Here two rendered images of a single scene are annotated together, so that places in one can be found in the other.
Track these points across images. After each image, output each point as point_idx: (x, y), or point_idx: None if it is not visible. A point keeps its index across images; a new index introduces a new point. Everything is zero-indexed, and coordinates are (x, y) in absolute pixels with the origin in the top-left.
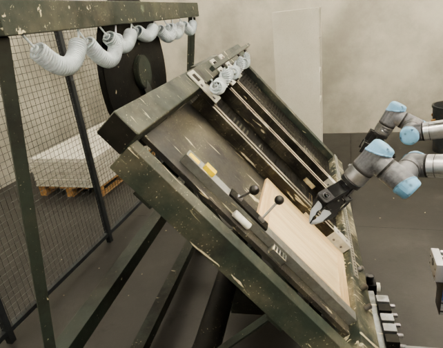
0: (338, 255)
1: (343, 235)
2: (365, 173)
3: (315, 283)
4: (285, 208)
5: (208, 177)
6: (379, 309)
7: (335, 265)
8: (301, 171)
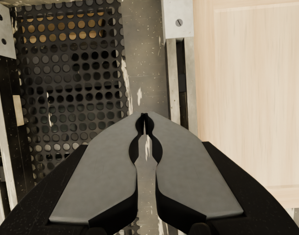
0: (214, 3)
1: (166, 0)
2: None
3: None
4: (241, 157)
5: None
6: None
7: (262, 11)
8: (19, 145)
